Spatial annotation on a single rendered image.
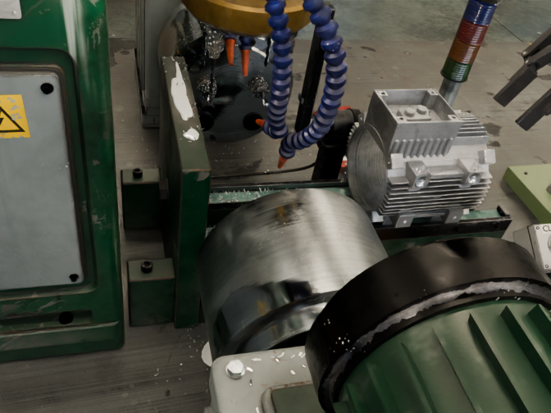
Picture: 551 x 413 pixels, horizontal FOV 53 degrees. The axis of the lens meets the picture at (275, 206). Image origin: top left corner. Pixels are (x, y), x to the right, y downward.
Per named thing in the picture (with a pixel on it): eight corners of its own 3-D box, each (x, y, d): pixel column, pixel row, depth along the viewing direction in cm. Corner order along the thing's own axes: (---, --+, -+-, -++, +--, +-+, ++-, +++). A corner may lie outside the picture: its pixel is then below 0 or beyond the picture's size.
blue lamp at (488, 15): (471, 24, 117) (479, 4, 114) (457, 12, 121) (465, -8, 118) (495, 25, 118) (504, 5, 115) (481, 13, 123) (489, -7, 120)
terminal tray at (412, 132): (385, 161, 92) (398, 124, 87) (362, 123, 99) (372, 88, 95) (448, 157, 96) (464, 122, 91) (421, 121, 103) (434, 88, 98)
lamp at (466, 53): (455, 64, 123) (462, 44, 120) (443, 51, 127) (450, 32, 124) (479, 64, 124) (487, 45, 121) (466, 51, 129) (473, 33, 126)
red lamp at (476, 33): (462, 44, 120) (471, 24, 117) (450, 32, 124) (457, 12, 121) (487, 45, 121) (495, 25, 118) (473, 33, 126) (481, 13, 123)
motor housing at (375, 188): (371, 242, 99) (403, 158, 87) (335, 174, 112) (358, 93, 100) (467, 233, 105) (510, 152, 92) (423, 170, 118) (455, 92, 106)
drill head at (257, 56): (167, 172, 106) (170, 51, 90) (151, 64, 135) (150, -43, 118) (293, 167, 113) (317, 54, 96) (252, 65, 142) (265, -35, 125)
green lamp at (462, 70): (448, 82, 126) (455, 64, 123) (436, 68, 130) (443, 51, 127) (471, 82, 127) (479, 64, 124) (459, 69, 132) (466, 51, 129)
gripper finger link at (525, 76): (529, 67, 89) (525, 65, 90) (494, 100, 92) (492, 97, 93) (538, 75, 91) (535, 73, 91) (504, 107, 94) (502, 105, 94)
